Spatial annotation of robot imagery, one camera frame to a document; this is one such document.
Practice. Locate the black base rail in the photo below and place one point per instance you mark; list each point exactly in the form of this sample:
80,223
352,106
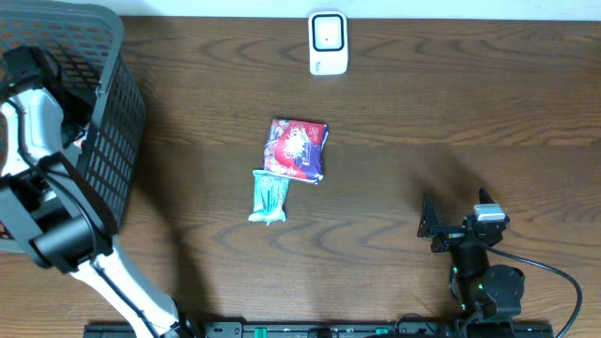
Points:
410,328

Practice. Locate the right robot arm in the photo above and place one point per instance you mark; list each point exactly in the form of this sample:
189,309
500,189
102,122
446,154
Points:
490,296

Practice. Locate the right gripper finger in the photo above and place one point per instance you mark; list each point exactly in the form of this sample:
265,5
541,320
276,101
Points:
429,222
484,197

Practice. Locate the grey plastic mesh basket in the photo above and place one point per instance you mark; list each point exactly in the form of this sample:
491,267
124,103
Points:
85,42

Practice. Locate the white barcode scanner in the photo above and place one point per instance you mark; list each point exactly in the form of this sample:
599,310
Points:
328,43

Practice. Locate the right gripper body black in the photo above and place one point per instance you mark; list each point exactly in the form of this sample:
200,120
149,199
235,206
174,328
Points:
454,237

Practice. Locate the red purple snack bag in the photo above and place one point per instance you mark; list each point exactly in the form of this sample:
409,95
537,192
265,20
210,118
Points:
294,150

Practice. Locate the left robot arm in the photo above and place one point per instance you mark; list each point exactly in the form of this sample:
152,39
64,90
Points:
73,139

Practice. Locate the small orange snack packet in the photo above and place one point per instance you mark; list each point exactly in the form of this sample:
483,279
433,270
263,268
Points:
81,135

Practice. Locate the teal snack packet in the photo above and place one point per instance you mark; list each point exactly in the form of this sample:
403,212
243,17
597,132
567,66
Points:
270,192

